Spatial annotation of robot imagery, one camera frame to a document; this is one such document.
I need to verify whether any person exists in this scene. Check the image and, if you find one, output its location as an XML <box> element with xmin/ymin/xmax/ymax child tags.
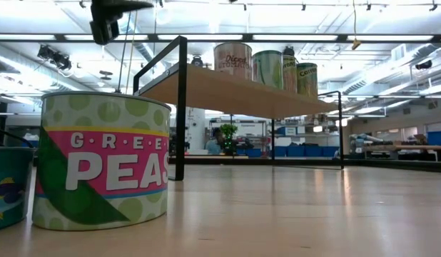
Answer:
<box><xmin>205</xmin><ymin>127</ymin><xmax>225</xmax><ymax>155</ymax></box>

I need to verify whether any teal fish label can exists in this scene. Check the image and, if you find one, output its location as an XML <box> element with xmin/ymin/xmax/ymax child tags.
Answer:
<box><xmin>0</xmin><ymin>146</ymin><xmax>36</xmax><ymax>232</ymax></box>

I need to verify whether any green peas label can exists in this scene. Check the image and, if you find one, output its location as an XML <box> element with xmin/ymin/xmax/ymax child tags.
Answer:
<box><xmin>31</xmin><ymin>91</ymin><xmax>171</xmax><ymax>232</ymax></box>

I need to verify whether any hanging dark cable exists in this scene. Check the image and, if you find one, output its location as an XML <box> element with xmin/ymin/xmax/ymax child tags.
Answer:
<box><xmin>115</xmin><ymin>10</ymin><xmax>133</xmax><ymax>94</ymax></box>

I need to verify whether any white hanging ring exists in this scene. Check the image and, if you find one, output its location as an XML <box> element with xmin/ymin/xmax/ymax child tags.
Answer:
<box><xmin>154</xmin><ymin>4</ymin><xmax>173</xmax><ymax>26</ymax></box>

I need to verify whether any green carrots label can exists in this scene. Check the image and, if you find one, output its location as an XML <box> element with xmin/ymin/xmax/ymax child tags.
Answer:
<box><xmin>296</xmin><ymin>62</ymin><xmax>318</xmax><ymax>99</ymax></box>

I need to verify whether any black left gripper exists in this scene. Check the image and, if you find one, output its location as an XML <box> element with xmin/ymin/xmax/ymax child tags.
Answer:
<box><xmin>89</xmin><ymin>0</ymin><xmax>154</xmax><ymax>46</ymax></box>

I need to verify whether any green white tin can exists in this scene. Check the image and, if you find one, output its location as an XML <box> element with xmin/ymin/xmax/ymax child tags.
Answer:
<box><xmin>251</xmin><ymin>49</ymin><xmax>284</xmax><ymax>90</ymax></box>

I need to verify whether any hanging pale cable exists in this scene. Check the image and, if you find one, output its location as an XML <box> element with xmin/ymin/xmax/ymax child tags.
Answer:
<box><xmin>124</xmin><ymin>10</ymin><xmax>139</xmax><ymax>94</ymax></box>

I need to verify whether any thick black cable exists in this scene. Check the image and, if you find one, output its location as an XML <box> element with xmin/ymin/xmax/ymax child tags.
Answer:
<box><xmin>0</xmin><ymin>123</ymin><xmax>34</xmax><ymax>149</ymax></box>

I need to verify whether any red white diced tomatoes can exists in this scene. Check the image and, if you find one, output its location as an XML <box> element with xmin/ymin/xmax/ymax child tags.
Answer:
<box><xmin>213</xmin><ymin>41</ymin><xmax>253</xmax><ymax>81</ymax></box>

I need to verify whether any wooden shelf black metal frame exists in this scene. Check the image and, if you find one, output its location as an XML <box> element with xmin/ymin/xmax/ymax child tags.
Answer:
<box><xmin>132</xmin><ymin>35</ymin><xmax>345</xmax><ymax>181</ymax></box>

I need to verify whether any black table edge frame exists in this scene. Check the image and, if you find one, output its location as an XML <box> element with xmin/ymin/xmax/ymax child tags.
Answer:
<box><xmin>168</xmin><ymin>156</ymin><xmax>441</xmax><ymax>174</ymax></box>

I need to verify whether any wooden background table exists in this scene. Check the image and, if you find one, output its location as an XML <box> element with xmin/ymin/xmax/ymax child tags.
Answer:
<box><xmin>363</xmin><ymin>144</ymin><xmax>441</xmax><ymax>161</ymax></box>

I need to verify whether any small green potted plant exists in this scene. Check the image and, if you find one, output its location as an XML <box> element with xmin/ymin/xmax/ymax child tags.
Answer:
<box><xmin>218</xmin><ymin>123</ymin><xmax>240</xmax><ymax>156</ymax></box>

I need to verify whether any hanging yellow cord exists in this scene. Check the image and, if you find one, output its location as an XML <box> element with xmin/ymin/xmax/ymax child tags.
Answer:
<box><xmin>351</xmin><ymin>0</ymin><xmax>363</xmax><ymax>51</ymax></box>

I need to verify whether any black overhead frame bar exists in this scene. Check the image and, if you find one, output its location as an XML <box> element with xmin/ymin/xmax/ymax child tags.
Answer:
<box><xmin>0</xmin><ymin>32</ymin><xmax>441</xmax><ymax>44</ymax></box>

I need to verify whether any black ceiling equipment cluster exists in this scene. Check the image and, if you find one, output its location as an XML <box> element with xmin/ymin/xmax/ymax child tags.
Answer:
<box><xmin>36</xmin><ymin>44</ymin><xmax>72</xmax><ymax>71</ymax></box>

